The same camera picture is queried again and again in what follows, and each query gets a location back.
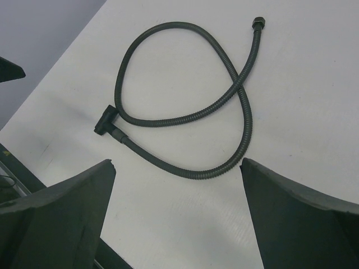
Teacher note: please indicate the black threaded elbow fitting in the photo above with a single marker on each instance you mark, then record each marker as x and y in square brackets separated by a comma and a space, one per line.
[105, 123]

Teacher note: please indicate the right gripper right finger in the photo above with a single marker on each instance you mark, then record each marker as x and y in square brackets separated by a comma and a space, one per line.
[297, 226]

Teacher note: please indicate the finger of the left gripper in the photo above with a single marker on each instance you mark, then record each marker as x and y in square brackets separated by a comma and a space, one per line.
[10, 71]

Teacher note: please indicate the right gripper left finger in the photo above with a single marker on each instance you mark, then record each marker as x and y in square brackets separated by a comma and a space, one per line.
[58, 226]

